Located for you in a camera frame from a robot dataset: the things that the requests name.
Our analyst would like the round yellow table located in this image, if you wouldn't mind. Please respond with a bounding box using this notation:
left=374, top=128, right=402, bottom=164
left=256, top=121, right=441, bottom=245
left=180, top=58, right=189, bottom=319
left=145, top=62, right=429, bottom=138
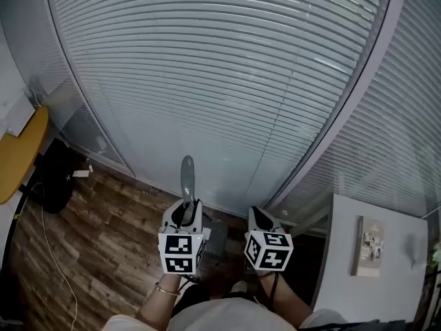
left=0, top=106, right=49, bottom=205

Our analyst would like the black bag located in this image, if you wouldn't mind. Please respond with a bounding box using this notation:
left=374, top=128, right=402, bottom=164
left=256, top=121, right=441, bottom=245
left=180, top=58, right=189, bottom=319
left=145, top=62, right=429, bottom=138
left=32, top=138, right=75, bottom=215

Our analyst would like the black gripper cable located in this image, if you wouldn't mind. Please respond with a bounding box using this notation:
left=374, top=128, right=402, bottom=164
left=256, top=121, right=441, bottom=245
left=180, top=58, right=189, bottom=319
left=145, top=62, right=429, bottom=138
left=181, top=273, right=201, bottom=289
left=270, top=272, right=280, bottom=310

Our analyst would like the white paper tag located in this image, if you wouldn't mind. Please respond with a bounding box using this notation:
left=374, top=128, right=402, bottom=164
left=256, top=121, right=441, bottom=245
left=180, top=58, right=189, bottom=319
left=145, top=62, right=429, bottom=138
left=72, top=165, right=94, bottom=179

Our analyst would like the white floor cable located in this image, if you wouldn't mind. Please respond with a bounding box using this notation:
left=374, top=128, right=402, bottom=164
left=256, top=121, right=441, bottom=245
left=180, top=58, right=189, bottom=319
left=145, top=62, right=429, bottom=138
left=32, top=181, right=79, bottom=331

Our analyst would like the person's left forearm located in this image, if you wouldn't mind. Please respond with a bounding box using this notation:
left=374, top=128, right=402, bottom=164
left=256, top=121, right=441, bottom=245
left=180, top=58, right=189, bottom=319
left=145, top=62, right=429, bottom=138
left=137, top=272, right=182, bottom=323

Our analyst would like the thin gold bracelet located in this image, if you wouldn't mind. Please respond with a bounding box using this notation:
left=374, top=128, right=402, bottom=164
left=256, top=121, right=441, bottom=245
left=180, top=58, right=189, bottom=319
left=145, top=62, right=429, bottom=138
left=154, top=281, right=181, bottom=296

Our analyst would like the white square table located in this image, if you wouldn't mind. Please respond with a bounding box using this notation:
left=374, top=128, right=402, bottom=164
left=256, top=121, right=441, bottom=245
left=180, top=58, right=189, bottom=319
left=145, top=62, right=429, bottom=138
left=311, top=193, right=430, bottom=323

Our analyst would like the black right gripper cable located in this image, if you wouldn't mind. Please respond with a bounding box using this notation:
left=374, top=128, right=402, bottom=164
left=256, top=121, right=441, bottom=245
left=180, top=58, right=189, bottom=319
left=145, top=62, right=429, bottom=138
left=270, top=272, right=280, bottom=310

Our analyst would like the white slatted window blind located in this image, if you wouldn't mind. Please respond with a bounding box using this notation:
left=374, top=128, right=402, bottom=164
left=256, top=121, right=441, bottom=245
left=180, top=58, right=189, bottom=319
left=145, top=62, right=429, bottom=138
left=44, top=0, right=393, bottom=217
left=271, top=0, right=441, bottom=220
left=0, top=0, right=135, bottom=177

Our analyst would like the grey partition post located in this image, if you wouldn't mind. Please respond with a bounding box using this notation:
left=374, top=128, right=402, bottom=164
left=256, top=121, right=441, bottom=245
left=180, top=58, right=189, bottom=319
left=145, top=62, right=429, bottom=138
left=265, top=0, right=409, bottom=213

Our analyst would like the person's white garment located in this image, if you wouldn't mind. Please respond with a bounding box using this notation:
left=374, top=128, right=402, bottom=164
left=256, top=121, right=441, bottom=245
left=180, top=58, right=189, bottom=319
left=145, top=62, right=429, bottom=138
left=103, top=297, right=345, bottom=331

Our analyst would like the black long-handled dustpan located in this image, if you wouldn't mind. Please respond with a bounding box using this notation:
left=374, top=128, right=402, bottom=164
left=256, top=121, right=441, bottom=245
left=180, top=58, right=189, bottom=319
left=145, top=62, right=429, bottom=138
left=181, top=155, right=229, bottom=267

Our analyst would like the person's right forearm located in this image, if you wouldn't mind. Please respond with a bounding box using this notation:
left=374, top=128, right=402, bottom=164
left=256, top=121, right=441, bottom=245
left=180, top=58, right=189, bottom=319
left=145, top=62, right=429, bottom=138
left=258, top=270, right=314, bottom=320

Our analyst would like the white flower bunch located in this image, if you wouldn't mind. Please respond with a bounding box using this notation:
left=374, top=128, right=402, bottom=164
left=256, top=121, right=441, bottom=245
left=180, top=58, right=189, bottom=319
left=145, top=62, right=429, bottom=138
left=427, top=246, right=441, bottom=272

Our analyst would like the grey paperback book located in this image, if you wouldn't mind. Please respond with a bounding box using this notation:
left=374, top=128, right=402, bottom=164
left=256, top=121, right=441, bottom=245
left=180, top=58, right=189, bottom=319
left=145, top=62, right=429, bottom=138
left=350, top=215, right=385, bottom=277

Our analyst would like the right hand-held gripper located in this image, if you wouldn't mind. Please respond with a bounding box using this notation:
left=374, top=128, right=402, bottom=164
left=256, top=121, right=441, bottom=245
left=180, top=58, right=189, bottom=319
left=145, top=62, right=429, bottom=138
left=243, top=205, right=294, bottom=272

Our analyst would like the black table leg frame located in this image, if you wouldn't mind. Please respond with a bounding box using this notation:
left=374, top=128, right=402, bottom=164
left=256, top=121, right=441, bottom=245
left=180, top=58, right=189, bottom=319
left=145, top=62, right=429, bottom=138
left=0, top=184, right=39, bottom=275

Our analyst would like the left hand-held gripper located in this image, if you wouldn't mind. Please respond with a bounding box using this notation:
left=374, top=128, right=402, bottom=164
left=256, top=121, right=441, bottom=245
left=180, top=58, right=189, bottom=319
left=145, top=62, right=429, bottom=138
left=157, top=200, right=205, bottom=275

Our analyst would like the white box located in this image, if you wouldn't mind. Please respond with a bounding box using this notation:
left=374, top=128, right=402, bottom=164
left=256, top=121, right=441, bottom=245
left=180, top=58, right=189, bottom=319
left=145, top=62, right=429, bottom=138
left=0, top=93, right=35, bottom=137

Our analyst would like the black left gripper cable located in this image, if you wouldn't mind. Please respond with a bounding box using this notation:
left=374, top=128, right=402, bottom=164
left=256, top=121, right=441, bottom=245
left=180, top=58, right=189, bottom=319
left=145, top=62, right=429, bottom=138
left=181, top=273, right=201, bottom=289

